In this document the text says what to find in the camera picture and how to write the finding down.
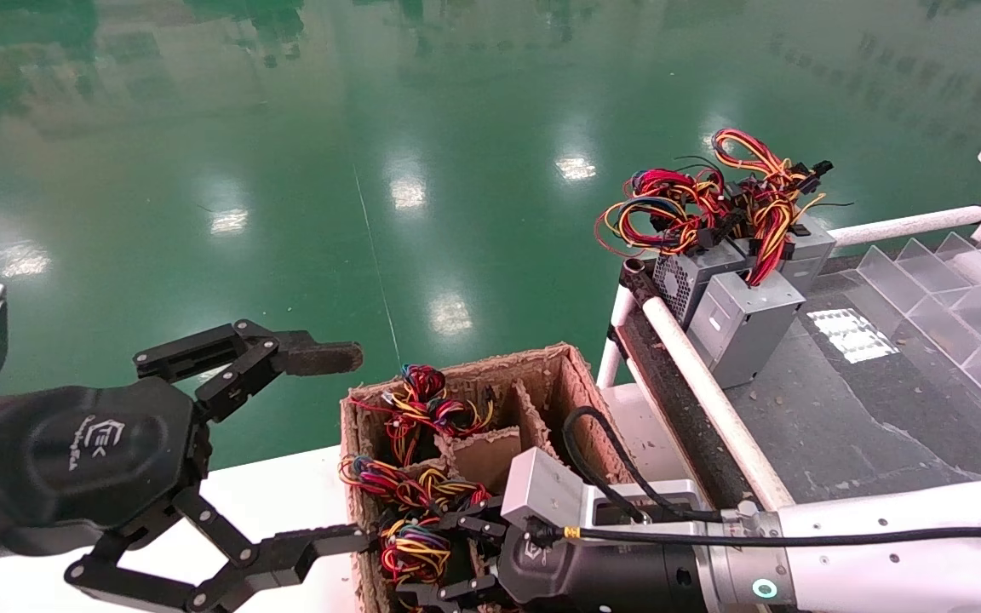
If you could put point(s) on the brown cardboard divider box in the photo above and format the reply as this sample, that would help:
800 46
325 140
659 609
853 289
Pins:
580 379

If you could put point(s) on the clear acrylic divider tray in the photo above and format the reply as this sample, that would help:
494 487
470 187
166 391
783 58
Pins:
908 281

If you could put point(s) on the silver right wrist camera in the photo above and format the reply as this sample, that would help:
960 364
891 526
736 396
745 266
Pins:
542 489

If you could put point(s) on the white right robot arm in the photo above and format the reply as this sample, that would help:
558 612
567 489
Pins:
882 570

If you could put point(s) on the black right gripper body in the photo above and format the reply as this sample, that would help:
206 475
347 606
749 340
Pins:
610 579

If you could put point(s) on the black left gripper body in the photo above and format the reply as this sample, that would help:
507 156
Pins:
73 460

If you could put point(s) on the black conveyor mat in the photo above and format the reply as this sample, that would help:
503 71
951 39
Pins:
840 426

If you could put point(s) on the left gripper finger dusty pad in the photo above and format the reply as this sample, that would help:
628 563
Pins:
316 358

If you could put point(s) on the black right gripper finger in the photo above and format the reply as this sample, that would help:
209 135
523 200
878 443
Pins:
456 594
478 518

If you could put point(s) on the short white pipe leg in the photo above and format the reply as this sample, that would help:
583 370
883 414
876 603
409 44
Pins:
622 306

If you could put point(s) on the grey power supply mesh grille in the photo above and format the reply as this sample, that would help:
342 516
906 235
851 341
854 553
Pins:
686 277

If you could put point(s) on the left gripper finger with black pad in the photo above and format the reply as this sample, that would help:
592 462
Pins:
286 558

